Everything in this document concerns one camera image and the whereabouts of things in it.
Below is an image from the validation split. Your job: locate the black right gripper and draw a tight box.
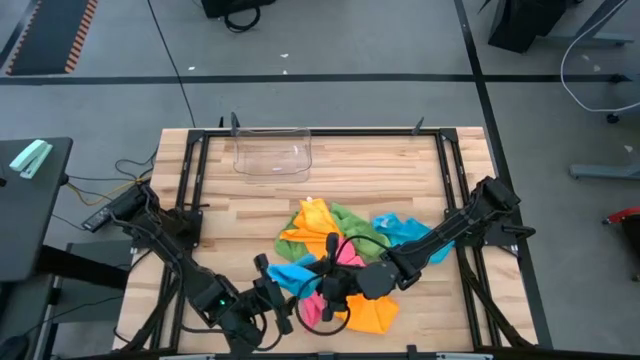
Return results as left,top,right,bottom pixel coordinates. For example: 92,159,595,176
318,232,404,323

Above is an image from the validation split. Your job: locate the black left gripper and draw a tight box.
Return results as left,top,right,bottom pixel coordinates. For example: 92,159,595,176
192,252,296,354

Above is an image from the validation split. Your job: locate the blue microfiber towel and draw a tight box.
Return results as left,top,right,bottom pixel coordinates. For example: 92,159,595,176
266,253,326,300
370,212,455,265

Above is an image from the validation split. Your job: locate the pink microfiber towel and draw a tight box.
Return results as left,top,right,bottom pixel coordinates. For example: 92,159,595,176
299,237,369,331

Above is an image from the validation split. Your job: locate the green microfiber towel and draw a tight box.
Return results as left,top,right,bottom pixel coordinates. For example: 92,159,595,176
273,201,394,265

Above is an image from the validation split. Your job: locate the orange microfiber towel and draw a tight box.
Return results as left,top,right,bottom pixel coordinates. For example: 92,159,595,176
278,198,402,335

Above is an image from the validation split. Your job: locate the clear plastic bin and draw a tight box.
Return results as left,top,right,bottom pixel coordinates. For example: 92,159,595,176
232,127,314,184

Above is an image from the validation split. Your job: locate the black metal crossbar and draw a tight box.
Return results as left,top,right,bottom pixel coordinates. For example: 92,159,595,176
38,243,130,291

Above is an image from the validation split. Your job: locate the black power adapter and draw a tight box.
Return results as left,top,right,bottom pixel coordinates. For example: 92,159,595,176
81,203,115,233

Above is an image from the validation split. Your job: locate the black side table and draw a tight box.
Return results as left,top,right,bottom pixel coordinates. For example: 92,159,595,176
0,137,75,284

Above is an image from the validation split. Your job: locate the mint green stapler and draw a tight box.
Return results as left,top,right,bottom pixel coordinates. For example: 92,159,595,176
8,139,54,180

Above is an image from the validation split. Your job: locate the black equipment box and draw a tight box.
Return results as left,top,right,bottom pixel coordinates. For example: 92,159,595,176
201,0,277,20

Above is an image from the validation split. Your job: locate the grey desk leg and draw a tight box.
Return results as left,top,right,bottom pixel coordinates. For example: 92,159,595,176
569,163,640,181
547,0,639,49

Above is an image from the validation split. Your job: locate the red cart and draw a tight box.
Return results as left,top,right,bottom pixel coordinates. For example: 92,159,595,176
602,204,640,281

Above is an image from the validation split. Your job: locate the black cabinet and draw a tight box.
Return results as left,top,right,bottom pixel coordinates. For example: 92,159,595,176
487,0,571,55

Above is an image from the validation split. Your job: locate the black orange-striped floor mat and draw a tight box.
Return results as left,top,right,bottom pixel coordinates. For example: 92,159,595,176
0,0,100,77

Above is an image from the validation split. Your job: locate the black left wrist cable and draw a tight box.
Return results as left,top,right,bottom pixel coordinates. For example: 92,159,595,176
249,309,287,352

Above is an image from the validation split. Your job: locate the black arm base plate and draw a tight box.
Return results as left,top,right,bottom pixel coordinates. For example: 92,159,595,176
446,207,536,247
122,208,204,250

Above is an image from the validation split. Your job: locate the orange wire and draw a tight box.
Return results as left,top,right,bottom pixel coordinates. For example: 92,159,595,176
66,172,151,207

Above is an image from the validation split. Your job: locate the thin black floor cable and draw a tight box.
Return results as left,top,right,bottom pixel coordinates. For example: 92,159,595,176
146,0,197,129

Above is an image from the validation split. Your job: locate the coiled black cable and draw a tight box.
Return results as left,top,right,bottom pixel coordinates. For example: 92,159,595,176
223,4,262,34

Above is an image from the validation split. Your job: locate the white floor cable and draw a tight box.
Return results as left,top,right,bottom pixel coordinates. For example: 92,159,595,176
559,0,640,114

